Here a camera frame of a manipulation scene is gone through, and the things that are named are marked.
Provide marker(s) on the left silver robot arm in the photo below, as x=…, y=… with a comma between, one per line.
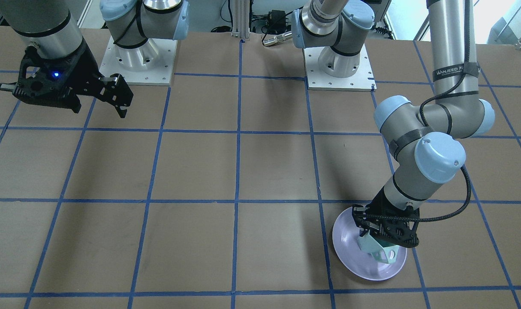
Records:
x=424, y=139

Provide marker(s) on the lilac round plate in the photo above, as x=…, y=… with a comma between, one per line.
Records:
x=345, y=240

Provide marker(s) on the aluminium frame post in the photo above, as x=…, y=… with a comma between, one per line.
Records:
x=240, y=11

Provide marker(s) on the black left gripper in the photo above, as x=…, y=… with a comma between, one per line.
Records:
x=387, y=200

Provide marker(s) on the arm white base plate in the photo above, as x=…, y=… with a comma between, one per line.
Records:
x=329, y=71
x=149, y=64

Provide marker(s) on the black power adapter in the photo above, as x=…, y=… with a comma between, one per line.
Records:
x=276, y=21

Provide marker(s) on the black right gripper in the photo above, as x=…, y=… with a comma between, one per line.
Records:
x=82, y=68

